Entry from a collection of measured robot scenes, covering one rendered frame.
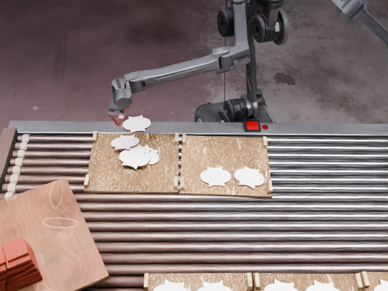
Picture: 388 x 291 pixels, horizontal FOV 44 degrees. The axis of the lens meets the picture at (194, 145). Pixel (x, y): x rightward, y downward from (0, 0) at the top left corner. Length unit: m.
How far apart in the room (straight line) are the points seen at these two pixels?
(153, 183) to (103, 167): 0.25
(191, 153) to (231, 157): 0.19
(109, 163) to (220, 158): 0.51
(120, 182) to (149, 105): 1.77
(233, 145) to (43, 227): 0.95
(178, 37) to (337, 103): 1.56
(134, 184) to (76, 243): 0.42
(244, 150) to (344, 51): 2.58
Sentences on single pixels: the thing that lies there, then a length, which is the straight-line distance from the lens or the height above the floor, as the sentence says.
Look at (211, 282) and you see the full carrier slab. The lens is 1.90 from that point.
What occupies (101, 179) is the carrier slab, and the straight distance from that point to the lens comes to 2.19.
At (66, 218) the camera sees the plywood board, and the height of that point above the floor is 1.04.
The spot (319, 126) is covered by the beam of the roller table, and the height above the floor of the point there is 0.92.
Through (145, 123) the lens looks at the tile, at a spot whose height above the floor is 0.92.
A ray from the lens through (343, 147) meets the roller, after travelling 2.46.
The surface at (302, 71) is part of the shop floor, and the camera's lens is 4.35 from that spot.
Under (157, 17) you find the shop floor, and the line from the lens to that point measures 4.87.
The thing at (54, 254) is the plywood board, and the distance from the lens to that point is 1.89.
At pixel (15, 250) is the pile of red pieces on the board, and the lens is 1.73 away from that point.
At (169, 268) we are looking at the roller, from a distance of 1.94.
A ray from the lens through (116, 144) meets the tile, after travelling 2.29.
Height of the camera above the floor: 2.64
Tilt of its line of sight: 48 degrees down
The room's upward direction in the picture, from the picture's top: 3 degrees clockwise
